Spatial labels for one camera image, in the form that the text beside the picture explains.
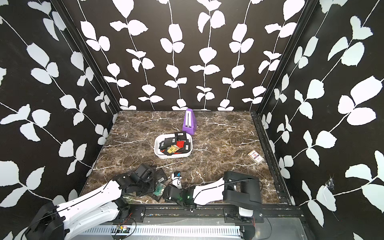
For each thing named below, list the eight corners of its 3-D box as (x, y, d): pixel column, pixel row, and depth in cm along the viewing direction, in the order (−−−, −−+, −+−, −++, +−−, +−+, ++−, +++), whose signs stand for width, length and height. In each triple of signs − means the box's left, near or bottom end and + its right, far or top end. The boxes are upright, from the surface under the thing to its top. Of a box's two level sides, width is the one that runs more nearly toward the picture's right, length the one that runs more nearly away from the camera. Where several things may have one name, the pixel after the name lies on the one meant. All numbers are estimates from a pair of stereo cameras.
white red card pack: (258, 165, 94) (259, 163, 92) (247, 155, 99) (248, 153, 97) (263, 161, 96) (265, 159, 94) (253, 151, 101) (254, 149, 99)
